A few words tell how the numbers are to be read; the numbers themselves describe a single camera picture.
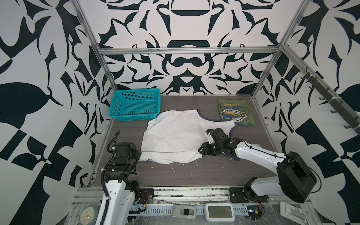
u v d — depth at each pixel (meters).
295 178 0.42
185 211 0.67
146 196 0.74
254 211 0.71
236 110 1.08
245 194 0.67
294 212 0.69
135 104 1.13
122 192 0.50
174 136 0.97
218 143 0.67
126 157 0.58
